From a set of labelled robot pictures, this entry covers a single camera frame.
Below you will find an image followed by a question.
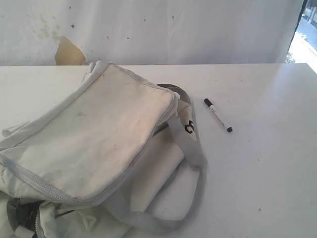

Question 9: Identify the white fabric backpack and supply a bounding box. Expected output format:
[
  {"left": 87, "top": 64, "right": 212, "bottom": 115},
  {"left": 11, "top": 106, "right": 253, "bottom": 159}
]
[{"left": 0, "top": 61, "right": 206, "bottom": 238}]

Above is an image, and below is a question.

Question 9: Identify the white marker with black cap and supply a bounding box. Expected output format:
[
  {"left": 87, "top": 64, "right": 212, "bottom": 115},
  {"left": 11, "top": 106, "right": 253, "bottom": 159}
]
[{"left": 204, "top": 98, "right": 233, "bottom": 133}]

